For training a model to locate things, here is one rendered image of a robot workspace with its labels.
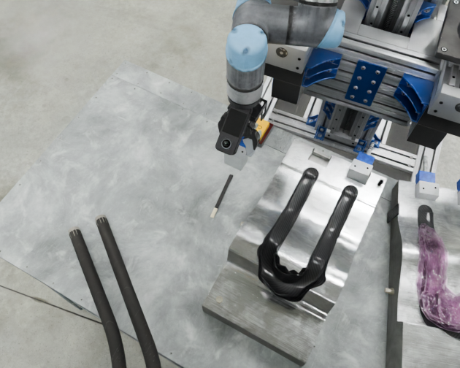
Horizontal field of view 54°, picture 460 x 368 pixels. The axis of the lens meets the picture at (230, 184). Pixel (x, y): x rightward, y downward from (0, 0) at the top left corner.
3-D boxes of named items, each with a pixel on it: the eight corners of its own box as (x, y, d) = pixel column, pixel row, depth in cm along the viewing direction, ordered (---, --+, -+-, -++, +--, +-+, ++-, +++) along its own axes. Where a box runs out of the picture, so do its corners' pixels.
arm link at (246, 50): (270, 20, 83) (267, 55, 79) (266, 63, 93) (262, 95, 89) (228, 17, 83) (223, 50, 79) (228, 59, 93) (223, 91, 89)
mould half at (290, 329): (290, 155, 128) (297, 128, 116) (377, 194, 123) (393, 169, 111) (202, 311, 108) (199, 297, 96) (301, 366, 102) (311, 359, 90)
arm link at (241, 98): (253, 98, 88) (217, 82, 90) (252, 112, 92) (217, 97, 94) (269, 72, 91) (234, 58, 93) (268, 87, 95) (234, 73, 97)
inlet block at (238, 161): (247, 126, 120) (248, 114, 115) (264, 133, 119) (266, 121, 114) (223, 163, 115) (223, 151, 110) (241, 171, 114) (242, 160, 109)
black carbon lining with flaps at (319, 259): (304, 168, 118) (311, 148, 110) (362, 194, 115) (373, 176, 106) (243, 282, 104) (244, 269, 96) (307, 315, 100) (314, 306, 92)
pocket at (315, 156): (312, 153, 122) (314, 146, 119) (330, 161, 121) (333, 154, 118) (305, 166, 121) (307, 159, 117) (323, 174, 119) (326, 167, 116)
